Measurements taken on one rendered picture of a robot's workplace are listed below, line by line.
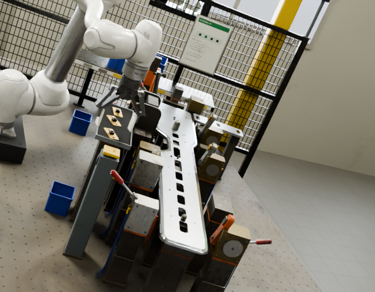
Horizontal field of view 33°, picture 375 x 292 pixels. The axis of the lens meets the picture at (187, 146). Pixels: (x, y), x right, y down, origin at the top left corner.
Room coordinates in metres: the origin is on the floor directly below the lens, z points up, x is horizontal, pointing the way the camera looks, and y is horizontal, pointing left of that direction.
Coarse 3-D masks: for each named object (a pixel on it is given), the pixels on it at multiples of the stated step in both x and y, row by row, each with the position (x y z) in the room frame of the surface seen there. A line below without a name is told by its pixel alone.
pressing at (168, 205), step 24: (168, 120) 3.03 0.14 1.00; (192, 120) 3.18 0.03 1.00; (168, 144) 2.71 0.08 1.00; (192, 144) 2.84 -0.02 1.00; (168, 168) 2.47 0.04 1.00; (192, 168) 2.58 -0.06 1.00; (168, 192) 2.25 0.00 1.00; (192, 192) 2.34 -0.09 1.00; (168, 216) 2.07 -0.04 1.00; (192, 216) 2.15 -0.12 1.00; (168, 240) 1.91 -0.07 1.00; (192, 240) 1.98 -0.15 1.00
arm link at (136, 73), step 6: (126, 60) 2.17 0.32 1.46; (126, 66) 2.16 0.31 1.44; (132, 66) 2.15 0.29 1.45; (138, 66) 2.15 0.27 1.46; (126, 72) 2.15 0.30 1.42; (132, 72) 2.15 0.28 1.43; (138, 72) 2.15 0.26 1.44; (144, 72) 2.17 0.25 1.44; (132, 78) 2.15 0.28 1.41; (138, 78) 2.16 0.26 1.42; (144, 78) 2.18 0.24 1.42
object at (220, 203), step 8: (216, 200) 2.30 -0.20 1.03; (224, 200) 2.33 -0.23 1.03; (208, 208) 2.31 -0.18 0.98; (216, 208) 2.24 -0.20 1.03; (224, 208) 2.26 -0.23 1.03; (208, 216) 2.27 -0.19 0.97; (216, 216) 2.24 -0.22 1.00; (224, 216) 2.25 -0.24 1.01; (208, 224) 2.24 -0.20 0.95; (216, 224) 2.25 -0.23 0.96; (208, 232) 2.24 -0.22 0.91; (208, 240) 2.25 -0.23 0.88; (208, 248) 2.25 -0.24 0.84; (200, 256) 2.25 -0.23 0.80; (192, 264) 2.24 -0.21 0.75; (200, 264) 2.25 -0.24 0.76; (192, 272) 2.25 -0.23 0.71
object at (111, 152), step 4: (104, 148) 2.05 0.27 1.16; (108, 148) 2.06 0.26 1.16; (112, 148) 2.08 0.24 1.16; (116, 148) 2.09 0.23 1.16; (104, 152) 2.02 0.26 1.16; (108, 152) 2.03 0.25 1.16; (112, 152) 2.04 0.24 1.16; (116, 152) 2.06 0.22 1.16; (112, 156) 2.03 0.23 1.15; (116, 156) 2.03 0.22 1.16
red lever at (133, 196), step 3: (111, 171) 1.96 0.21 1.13; (114, 171) 1.96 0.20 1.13; (111, 174) 1.96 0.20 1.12; (114, 174) 1.96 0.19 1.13; (117, 174) 1.97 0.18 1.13; (114, 177) 1.96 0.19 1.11; (117, 177) 1.96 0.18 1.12; (120, 177) 1.97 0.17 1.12; (117, 180) 1.96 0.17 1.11; (120, 180) 1.96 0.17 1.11; (123, 180) 1.98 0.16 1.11; (120, 183) 1.96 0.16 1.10; (123, 183) 1.98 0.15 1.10; (123, 186) 1.97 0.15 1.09; (126, 186) 1.98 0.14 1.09; (126, 189) 1.97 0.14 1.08; (129, 189) 1.98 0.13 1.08; (129, 192) 1.98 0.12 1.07; (132, 195) 1.98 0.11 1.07; (135, 195) 1.98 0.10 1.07; (132, 198) 1.98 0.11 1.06; (135, 198) 1.98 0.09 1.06
